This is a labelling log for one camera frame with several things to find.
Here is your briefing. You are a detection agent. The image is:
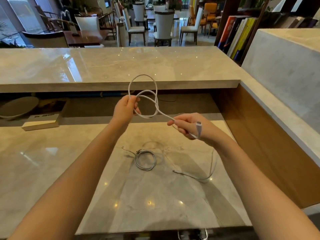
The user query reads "person's right hand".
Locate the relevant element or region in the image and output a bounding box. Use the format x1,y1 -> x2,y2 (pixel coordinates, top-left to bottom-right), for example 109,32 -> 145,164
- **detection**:
167,112 -> 225,146

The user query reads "person's left hand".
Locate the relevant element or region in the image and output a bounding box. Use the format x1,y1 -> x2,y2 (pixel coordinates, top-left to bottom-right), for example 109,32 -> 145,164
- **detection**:
112,95 -> 142,129

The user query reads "white charging cable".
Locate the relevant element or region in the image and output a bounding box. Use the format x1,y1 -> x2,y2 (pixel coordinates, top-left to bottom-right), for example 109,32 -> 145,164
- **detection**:
128,74 -> 218,183

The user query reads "person's left forearm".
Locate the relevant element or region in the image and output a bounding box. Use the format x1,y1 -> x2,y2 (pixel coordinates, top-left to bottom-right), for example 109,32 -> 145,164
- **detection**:
7,119 -> 131,240

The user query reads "person's right forearm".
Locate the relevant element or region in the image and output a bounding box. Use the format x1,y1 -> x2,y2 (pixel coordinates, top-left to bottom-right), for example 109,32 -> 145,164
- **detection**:
212,132 -> 320,240

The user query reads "dark wooden table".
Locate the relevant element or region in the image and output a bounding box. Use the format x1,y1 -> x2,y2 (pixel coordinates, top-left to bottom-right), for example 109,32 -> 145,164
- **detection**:
62,29 -> 111,48

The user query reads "dark dining table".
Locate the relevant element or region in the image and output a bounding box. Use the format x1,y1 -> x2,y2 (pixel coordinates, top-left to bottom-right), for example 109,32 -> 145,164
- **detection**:
146,13 -> 179,30

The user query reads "white thick book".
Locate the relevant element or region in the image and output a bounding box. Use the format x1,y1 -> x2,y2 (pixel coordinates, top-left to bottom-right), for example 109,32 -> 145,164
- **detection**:
21,113 -> 63,131

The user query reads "row of colourful books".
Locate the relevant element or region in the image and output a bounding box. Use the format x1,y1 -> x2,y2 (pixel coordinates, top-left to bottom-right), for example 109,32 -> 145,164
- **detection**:
217,16 -> 258,60

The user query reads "yellow upholstered chair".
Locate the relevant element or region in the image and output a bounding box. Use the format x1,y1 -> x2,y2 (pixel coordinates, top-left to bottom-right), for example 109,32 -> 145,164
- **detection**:
187,5 -> 200,26
203,2 -> 218,36

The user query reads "dark wooden bookshelf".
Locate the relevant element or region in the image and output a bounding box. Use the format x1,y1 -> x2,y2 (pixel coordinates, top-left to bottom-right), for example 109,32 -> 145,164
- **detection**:
214,0 -> 320,66

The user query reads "white curved armchair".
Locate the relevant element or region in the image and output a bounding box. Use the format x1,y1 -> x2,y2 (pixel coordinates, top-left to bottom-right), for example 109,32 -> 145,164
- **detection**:
22,30 -> 70,48

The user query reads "dark wooden armchair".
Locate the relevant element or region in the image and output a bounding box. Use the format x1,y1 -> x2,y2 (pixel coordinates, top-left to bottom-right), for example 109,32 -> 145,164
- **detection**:
34,5 -> 75,32

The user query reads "grey round plate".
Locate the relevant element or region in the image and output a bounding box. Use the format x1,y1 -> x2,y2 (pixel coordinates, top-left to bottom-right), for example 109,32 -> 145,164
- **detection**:
0,96 -> 40,121

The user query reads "black and white device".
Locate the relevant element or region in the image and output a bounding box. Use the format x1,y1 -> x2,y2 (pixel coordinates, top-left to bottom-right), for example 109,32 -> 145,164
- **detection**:
177,228 -> 209,240

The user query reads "green potted plant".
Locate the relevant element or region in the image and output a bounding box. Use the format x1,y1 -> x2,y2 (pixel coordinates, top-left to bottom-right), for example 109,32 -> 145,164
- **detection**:
0,21 -> 28,48

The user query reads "row of pale books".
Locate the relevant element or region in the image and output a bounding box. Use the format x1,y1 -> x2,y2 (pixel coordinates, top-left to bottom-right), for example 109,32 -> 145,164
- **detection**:
271,0 -> 320,29

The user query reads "coiled grey cable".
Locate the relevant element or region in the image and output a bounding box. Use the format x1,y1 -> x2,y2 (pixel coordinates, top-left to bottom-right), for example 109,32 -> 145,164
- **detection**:
122,146 -> 157,172

